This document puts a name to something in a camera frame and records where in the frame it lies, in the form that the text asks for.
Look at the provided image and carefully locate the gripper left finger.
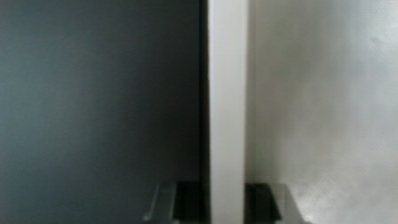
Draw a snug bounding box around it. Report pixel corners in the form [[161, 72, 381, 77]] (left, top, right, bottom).
[[142, 181, 202, 224]]

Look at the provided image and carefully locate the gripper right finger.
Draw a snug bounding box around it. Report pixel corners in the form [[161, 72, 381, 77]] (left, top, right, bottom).
[[245, 183, 310, 224]]

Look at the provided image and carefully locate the white desk tabletop panel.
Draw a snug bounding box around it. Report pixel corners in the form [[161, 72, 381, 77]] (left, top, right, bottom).
[[207, 0, 398, 224]]

